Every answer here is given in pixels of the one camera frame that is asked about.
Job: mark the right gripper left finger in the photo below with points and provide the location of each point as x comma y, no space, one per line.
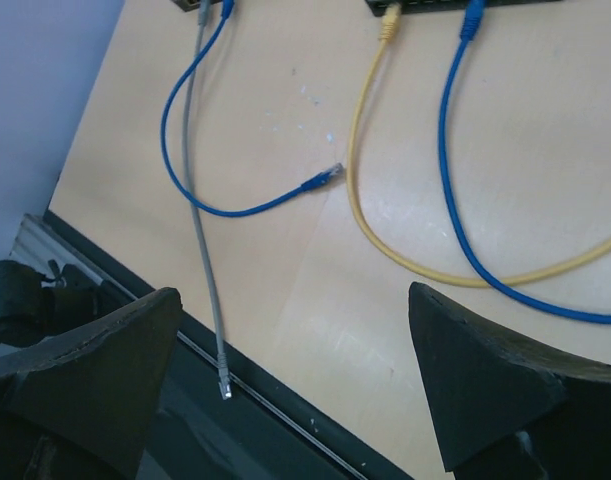
79,405

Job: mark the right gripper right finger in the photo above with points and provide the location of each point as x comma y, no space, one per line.
503,405

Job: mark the black network switch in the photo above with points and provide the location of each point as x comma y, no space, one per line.
187,5
378,7

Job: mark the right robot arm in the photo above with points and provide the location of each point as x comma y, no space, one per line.
31,311

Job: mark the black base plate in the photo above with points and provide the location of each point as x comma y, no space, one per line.
265,431

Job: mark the aluminium frame rail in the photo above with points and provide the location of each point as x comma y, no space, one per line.
41,240

